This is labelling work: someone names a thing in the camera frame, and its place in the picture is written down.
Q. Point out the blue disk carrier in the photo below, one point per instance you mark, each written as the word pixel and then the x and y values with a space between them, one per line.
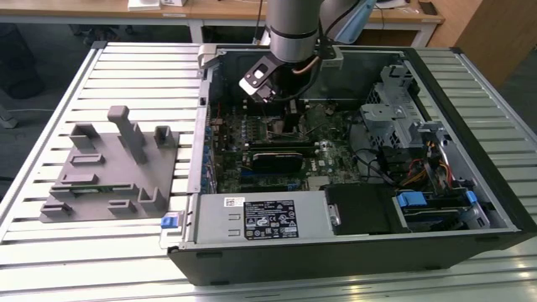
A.
pixel 410 199

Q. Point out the wooden cabinet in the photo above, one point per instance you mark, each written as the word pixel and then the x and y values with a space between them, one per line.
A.
pixel 494 37

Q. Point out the black plastic shroud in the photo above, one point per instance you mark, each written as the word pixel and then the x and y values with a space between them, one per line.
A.
pixel 365 210

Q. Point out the CPU socket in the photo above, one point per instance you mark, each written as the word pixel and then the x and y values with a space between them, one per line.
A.
pixel 293 136

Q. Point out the silver drive cage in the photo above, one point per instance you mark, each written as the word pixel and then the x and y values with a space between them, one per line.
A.
pixel 380 114

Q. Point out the grey parts rack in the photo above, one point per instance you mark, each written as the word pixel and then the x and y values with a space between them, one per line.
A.
pixel 121 176

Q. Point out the black RAM slot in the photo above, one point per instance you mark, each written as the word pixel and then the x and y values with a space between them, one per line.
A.
pixel 285 149
pixel 285 142
pixel 285 146
pixel 280 105
pixel 280 109

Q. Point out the silver power supply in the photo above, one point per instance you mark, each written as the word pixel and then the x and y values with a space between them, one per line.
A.
pixel 217 217

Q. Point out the green motherboard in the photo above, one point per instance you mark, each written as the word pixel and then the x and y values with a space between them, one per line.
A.
pixel 336 157

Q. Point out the green RAM stick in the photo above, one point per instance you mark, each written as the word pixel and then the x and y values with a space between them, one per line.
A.
pixel 89 189

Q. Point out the black flat device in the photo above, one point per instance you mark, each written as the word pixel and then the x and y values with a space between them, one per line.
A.
pixel 428 7

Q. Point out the blue case latch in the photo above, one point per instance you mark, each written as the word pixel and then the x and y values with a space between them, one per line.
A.
pixel 169 221

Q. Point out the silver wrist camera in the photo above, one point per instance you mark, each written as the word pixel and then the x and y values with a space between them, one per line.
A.
pixel 253 88

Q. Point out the wooden desk with white frame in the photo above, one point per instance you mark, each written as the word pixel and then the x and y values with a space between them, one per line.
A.
pixel 227 12
pixel 84 11

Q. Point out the silver CPU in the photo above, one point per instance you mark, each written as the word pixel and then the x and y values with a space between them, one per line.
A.
pixel 276 127

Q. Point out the white box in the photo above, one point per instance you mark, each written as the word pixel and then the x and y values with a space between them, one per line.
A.
pixel 143 4
pixel 173 2

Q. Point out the black PC case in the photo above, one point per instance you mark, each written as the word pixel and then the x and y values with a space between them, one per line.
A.
pixel 293 261

